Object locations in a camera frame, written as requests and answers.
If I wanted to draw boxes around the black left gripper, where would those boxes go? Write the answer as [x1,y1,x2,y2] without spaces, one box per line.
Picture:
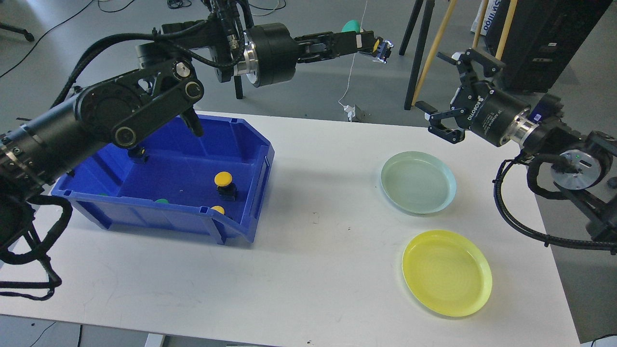
[234,23,381,88]

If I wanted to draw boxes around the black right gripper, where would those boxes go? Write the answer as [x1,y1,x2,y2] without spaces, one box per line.
[415,48,531,147]

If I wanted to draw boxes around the green push button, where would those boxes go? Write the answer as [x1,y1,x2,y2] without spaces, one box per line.
[341,19,395,64]

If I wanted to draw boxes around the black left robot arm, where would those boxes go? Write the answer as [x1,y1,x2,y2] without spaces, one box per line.
[1,0,393,301]

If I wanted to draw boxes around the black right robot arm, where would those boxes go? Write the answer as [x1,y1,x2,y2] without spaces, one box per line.
[416,49,617,255]

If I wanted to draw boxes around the light green plate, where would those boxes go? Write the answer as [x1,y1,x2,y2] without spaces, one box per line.
[380,151,457,215]

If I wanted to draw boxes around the yellow plate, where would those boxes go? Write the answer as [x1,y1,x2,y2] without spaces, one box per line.
[401,230,493,318]

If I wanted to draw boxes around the yellow button front corner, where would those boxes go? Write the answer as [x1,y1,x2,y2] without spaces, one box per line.
[210,206,226,215]

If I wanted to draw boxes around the black tripod right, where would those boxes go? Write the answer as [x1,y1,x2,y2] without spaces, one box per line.
[399,0,435,110]

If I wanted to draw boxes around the black tripod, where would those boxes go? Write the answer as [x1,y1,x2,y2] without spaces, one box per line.
[225,0,260,100]
[399,0,435,110]

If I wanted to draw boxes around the white printed bag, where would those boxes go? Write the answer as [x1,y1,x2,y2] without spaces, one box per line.
[470,0,502,36]

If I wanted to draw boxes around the black cabinet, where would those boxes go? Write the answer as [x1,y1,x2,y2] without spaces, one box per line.
[496,0,611,93]

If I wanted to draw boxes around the black tripod left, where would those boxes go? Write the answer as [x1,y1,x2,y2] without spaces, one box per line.
[225,0,260,100]

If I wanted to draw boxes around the blue plastic storage bin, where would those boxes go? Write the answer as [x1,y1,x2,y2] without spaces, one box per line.
[51,116,275,244]

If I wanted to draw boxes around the white cable with plug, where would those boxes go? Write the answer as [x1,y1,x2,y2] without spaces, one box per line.
[338,0,369,122]

